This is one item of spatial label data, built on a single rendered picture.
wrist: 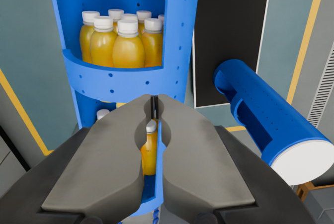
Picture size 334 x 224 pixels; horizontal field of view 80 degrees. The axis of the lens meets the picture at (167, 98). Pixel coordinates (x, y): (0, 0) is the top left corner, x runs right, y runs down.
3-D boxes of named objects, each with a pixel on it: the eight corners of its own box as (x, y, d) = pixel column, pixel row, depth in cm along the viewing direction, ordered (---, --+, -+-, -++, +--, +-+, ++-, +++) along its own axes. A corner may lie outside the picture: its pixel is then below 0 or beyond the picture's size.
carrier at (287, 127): (236, 50, 150) (205, 75, 158) (323, 126, 76) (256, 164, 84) (254, 76, 162) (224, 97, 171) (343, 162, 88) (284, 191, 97)
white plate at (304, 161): (325, 129, 75) (322, 127, 76) (259, 166, 83) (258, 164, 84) (345, 164, 87) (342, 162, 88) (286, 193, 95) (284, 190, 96)
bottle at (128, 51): (137, 117, 45) (136, 33, 36) (110, 110, 47) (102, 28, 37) (149, 102, 51) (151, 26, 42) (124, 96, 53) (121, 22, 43)
